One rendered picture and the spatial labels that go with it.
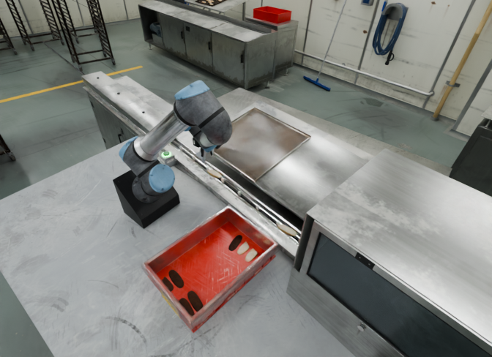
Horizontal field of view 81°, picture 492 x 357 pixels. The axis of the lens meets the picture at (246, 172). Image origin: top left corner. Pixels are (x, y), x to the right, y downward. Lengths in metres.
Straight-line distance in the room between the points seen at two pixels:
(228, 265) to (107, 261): 0.53
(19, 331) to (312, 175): 2.04
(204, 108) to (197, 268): 0.69
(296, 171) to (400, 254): 0.89
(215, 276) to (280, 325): 0.32
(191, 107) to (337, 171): 0.94
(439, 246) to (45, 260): 1.50
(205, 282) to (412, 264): 0.79
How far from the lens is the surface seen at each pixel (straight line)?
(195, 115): 1.04
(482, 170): 2.75
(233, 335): 1.21
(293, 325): 1.24
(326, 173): 1.65
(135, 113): 2.26
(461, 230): 1.06
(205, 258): 1.36
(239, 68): 4.42
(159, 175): 1.29
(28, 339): 2.43
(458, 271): 0.95
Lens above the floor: 1.95
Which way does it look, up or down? 40 degrees down
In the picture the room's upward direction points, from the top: 2 degrees clockwise
